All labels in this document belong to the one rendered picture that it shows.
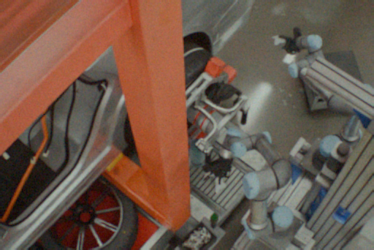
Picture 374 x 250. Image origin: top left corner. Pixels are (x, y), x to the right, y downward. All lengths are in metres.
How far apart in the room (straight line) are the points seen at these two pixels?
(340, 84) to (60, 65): 1.17
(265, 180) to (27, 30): 1.69
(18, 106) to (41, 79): 0.08
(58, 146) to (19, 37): 2.36
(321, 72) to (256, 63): 2.41
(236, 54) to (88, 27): 3.26
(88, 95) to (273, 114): 1.67
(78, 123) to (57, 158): 0.31
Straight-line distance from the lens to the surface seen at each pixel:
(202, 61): 3.20
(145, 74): 1.73
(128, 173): 3.42
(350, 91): 2.16
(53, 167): 3.40
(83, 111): 3.24
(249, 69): 4.52
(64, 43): 1.39
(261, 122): 4.31
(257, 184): 2.56
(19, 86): 1.35
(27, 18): 1.12
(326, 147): 3.14
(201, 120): 3.28
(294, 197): 3.34
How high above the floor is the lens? 3.85
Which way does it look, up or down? 64 degrees down
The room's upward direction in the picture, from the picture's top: 3 degrees counter-clockwise
